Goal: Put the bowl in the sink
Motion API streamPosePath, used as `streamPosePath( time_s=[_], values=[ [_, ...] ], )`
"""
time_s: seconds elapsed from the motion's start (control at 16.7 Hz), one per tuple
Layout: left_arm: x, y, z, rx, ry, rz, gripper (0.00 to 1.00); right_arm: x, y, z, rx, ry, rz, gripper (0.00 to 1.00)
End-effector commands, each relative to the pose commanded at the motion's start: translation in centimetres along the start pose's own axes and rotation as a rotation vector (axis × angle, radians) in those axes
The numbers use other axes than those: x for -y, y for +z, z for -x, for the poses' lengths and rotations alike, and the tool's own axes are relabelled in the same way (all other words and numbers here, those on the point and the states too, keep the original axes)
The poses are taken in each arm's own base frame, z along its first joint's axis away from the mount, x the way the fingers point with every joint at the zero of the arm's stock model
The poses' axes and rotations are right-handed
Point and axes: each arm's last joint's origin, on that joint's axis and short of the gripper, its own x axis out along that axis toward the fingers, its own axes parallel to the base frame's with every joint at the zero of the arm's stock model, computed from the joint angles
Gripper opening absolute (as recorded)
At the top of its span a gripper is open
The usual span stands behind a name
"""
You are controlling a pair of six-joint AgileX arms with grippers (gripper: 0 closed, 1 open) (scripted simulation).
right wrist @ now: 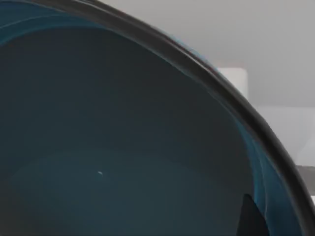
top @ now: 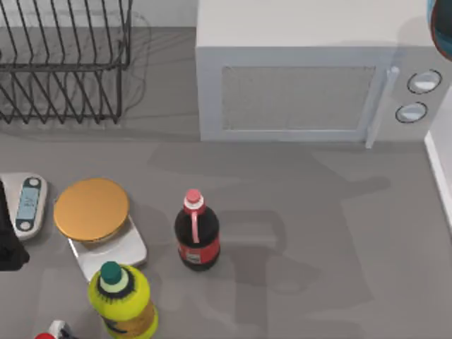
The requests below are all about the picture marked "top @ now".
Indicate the dark cola bottle red cap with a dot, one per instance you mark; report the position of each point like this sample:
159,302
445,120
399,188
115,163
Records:
197,240

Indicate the pale microwave oven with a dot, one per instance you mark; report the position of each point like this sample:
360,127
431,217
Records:
282,46

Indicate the kitchen scale with golden plate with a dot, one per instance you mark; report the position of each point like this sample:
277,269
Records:
93,212

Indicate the yellow bottle green cap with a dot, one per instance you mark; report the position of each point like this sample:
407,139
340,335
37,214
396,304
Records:
123,307

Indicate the round microwave knob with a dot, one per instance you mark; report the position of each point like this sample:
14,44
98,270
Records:
424,81
410,112

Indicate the grey scale with blue display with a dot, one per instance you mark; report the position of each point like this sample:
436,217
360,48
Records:
30,206

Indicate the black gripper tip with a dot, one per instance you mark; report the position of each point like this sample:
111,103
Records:
8,240

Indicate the red and white spray bottle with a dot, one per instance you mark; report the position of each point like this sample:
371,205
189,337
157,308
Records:
53,331

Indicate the blue and brown bowl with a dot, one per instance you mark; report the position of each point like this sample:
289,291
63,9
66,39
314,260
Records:
441,31

